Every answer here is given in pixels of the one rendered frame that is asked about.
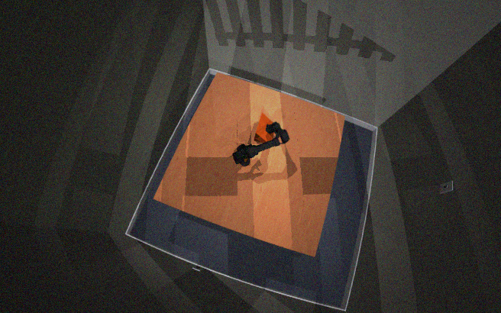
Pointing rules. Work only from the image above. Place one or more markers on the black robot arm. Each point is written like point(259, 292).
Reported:
point(251, 151)

